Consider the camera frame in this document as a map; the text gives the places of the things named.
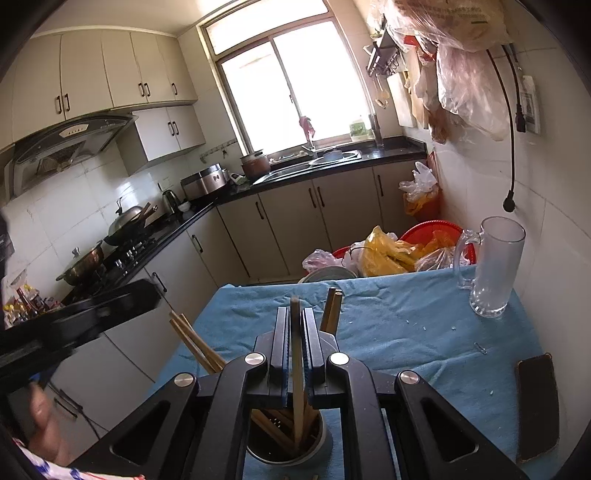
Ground gas stove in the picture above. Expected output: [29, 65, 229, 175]
[69, 230, 163, 302]

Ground white bowl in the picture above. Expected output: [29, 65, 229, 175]
[297, 266, 359, 285]

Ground black wok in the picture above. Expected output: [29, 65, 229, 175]
[103, 198, 158, 246]

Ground cream upper kitchen cabinets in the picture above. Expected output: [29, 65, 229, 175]
[0, 28, 206, 177]

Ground black power cable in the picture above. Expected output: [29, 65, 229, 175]
[485, 45, 528, 214]

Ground phone in brown case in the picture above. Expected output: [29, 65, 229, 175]
[514, 353, 561, 464]

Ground white cutting board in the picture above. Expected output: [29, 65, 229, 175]
[386, 71, 419, 128]

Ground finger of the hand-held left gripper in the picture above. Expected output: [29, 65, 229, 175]
[45, 279, 163, 354]

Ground white wall socket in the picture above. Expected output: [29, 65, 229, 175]
[516, 74, 542, 136]

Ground cream lower kitchen cabinets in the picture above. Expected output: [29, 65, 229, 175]
[44, 164, 416, 444]

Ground person's left hand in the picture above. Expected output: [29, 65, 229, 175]
[28, 384, 75, 465]

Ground patterned clothing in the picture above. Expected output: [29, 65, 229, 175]
[9, 436, 148, 480]

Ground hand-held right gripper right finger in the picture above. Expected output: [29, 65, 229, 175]
[301, 307, 532, 480]

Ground steel kitchen sink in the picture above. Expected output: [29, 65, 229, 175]
[256, 148, 364, 184]

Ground red plastic basin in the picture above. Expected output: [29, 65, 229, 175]
[331, 220, 477, 278]

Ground sauce bottles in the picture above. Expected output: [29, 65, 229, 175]
[2, 282, 64, 325]

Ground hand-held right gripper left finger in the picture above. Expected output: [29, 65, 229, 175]
[69, 307, 291, 480]

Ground white plastic bag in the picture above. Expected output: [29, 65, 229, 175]
[399, 161, 438, 195]

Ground yellow plastic bag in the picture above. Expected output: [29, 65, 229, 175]
[359, 225, 437, 278]

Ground clear glass mug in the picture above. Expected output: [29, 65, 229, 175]
[452, 215, 527, 319]

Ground kitchen window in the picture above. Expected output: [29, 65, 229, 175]
[198, 13, 385, 158]

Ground silver rice cooker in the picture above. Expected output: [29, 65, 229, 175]
[180, 163, 230, 200]

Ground brown cooking pot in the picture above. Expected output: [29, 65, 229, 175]
[239, 148, 271, 182]

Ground group of wooden chopsticks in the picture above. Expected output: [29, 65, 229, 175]
[168, 310, 301, 457]

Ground steel pot with lid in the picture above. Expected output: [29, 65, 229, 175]
[55, 240, 106, 287]

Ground blue tablecloth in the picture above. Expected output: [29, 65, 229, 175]
[143, 265, 551, 480]

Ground wall utensil rack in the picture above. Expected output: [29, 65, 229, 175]
[366, 31, 410, 80]

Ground hanging plastic bags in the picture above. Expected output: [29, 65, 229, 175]
[382, 0, 512, 145]

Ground dark round utensil holder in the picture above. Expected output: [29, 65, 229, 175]
[246, 407, 328, 465]

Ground cream kitchen cabinets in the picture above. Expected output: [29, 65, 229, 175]
[0, 28, 206, 177]
[44, 164, 416, 444]

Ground range hood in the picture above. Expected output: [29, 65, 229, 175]
[4, 114, 140, 200]

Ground clear plastic bag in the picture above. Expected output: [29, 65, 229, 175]
[302, 248, 362, 276]

